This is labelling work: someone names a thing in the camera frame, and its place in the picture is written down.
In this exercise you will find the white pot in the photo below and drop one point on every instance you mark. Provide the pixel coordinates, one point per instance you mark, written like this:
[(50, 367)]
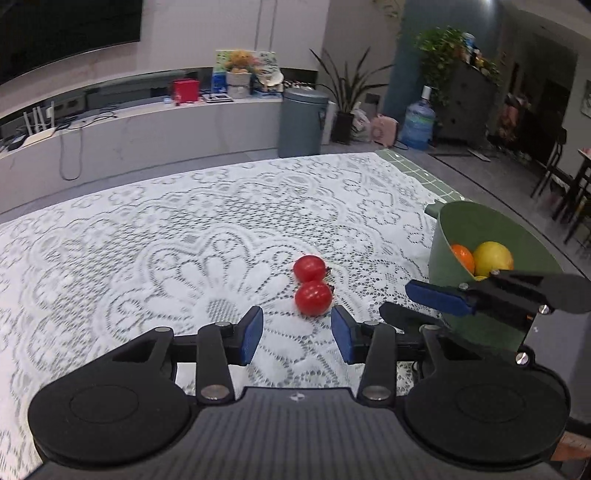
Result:
[(238, 85)]

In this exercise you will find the green checked tablecloth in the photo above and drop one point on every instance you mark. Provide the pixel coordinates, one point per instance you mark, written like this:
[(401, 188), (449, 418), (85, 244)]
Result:
[(415, 173)]

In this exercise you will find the white lace tablecloth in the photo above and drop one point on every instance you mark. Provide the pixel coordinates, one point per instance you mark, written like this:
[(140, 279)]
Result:
[(138, 254)]

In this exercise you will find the white plastic bag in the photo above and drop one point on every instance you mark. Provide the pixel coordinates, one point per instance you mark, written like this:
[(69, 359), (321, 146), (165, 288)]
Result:
[(361, 127)]

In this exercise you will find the trailing ivy plant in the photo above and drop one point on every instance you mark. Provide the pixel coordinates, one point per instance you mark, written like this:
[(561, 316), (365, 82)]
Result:
[(438, 50)]

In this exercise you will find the red cherry tomato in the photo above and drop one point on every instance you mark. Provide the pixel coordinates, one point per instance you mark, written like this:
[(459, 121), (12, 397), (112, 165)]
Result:
[(314, 297), (309, 268)]

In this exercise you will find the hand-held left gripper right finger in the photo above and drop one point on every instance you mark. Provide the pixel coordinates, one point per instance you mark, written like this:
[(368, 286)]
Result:
[(344, 334)]

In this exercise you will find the orange mandarin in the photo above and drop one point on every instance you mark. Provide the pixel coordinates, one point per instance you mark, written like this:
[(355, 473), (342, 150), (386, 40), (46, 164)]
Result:
[(463, 256)]

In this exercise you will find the green colander bowl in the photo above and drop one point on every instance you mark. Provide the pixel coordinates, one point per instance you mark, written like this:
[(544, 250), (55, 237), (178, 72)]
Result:
[(443, 267)]

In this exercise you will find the black chair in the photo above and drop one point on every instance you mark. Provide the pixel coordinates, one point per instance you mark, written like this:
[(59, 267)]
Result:
[(556, 152)]

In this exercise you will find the cluttered shelf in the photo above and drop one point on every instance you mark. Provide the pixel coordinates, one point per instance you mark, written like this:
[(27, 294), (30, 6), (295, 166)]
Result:
[(515, 124)]

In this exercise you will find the white router with antennas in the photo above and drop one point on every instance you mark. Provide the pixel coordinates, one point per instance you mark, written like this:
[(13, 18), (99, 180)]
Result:
[(39, 134)]

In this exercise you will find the hanging green plant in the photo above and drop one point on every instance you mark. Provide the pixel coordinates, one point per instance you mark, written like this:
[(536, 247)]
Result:
[(388, 9)]

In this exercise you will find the yellow red-blushed pear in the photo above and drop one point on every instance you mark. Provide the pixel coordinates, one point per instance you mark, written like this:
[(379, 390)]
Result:
[(493, 258)]

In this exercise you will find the black flat television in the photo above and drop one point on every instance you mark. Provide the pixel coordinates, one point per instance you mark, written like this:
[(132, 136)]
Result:
[(69, 27)]

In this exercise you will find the red box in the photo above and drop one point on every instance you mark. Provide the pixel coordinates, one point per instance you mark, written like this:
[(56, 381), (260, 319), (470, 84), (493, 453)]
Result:
[(186, 91)]

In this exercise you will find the printed picture card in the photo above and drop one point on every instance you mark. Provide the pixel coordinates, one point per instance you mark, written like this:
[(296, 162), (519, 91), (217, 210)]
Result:
[(265, 60)]

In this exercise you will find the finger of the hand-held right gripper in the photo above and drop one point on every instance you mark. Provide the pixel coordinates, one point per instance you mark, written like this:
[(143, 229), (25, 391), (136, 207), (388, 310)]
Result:
[(438, 297), (404, 318)]

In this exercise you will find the grey dresser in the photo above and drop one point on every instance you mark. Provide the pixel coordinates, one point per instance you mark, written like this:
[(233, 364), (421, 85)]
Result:
[(471, 106)]

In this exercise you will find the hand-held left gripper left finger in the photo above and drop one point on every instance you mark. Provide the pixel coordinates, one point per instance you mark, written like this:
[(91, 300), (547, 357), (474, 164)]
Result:
[(251, 334)]

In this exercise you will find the small kitchen scale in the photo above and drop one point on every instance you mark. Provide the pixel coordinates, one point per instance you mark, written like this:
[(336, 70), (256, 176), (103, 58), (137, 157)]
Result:
[(217, 98)]

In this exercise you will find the blue water jug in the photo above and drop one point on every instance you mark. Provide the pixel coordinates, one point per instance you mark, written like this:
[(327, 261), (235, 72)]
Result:
[(418, 122)]

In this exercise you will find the brown teddy bear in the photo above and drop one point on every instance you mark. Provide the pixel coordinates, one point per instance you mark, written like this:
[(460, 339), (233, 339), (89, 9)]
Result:
[(239, 61)]

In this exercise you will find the cluster of small bottles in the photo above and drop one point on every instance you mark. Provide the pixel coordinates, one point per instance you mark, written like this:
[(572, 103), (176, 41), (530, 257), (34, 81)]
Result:
[(480, 53)]

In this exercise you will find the long-leaf potted plant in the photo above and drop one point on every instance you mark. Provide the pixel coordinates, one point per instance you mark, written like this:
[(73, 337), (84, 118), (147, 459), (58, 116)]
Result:
[(342, 127)]

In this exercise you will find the grey-blue trash bin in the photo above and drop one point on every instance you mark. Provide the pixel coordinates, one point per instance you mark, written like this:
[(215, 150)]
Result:
[(302, 124)]

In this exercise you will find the dark dining table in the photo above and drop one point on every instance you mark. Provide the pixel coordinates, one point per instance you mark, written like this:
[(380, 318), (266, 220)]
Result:
[(582, 159)]

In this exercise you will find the white shell dish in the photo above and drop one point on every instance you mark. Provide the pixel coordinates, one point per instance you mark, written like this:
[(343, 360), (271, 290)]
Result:
[(271, 78)]

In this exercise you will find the white television console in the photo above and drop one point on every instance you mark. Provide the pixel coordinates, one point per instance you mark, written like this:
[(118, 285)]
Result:
[(184, 134)]

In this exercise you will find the pink heater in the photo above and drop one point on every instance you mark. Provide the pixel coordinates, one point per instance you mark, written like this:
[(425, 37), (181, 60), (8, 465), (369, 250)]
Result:
[(383, 131)]

